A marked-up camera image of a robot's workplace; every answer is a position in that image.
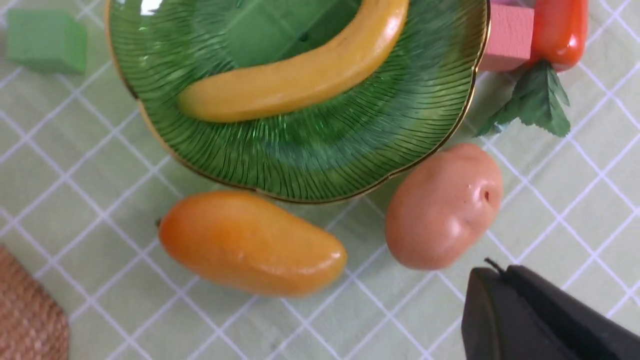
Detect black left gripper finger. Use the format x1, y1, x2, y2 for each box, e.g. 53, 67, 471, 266
461, 259, 640, 360

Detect brown toy potato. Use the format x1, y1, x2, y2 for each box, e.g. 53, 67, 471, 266
385, 143, 505, 271

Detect orange toy carrot green leaves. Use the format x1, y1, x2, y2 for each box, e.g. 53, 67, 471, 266
474, 0, 590, 139

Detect orange toy mango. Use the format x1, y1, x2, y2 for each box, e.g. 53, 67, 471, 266
158, 190, 348, 297

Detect yellow toy banana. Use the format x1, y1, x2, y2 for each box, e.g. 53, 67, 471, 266
177, 0, 410, 123

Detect green leaf-shaped glass plate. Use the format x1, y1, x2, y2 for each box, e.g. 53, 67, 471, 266
105, 0, 491, 204

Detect salmon pink foam cube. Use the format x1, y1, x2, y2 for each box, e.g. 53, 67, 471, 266
478, 1, 535, 73

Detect green checkered tablecloth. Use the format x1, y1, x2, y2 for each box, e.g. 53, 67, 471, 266
0, 0, 639, 360

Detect woven wicker basket green lining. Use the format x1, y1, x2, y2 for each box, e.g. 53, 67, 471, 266
0, 246, 70, 360

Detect green foam cube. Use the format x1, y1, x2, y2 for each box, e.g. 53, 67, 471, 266
6, 7, 88, 75

